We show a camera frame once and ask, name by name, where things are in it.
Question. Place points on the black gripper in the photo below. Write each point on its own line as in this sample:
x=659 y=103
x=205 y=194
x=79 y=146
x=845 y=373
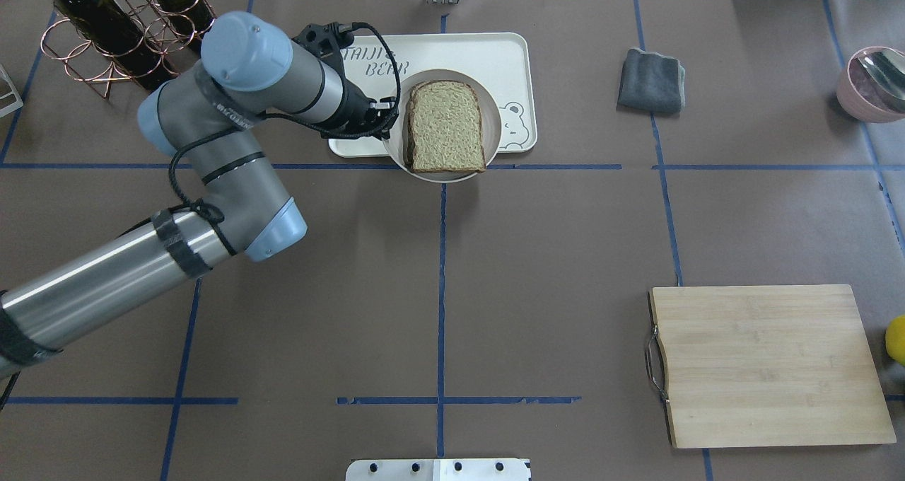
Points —
x=353 y=112

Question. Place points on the brown bread slice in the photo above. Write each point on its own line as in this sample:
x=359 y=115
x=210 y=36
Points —
x=444 y=128

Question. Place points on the white bowl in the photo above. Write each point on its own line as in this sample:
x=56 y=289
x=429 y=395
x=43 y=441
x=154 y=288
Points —
x=492 y=124

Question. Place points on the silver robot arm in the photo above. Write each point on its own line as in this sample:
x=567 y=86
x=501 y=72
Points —
x=230 y=199

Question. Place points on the white bear tray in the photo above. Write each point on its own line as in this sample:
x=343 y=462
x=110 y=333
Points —
x=498 y=61

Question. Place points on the dark wine bottle back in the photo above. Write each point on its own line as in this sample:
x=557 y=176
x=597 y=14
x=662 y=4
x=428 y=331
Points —
x=189 y=17

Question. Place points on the dark wine bottle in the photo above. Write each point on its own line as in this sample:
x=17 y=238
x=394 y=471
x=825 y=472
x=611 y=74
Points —
x=115 y=33
x=189 y=17

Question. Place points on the grey folded cloth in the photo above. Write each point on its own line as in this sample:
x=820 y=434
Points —
x=652 y=82

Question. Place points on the dark wine bottle front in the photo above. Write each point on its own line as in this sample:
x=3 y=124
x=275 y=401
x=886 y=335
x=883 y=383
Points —
x=115 y=33

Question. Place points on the wooden cutting board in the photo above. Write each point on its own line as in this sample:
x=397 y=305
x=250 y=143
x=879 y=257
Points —
x=766 y=366

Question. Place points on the pink bowl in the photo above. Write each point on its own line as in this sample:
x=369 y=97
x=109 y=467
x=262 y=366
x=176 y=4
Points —
x=857 y=96

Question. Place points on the metal scoop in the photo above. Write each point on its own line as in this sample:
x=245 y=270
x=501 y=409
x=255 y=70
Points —
x=885 y=68

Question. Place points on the whole yellow lemon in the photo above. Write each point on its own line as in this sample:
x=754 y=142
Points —
x=894 y=339

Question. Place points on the copper wire bottle rack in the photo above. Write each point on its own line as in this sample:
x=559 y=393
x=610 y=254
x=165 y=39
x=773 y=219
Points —
x=118 y=36

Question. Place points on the white wire cup rack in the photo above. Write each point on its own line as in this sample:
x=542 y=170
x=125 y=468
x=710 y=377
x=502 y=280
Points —
x=11 y=100

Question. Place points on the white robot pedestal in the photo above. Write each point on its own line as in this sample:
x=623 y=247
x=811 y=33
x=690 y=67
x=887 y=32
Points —
x=440 y=469

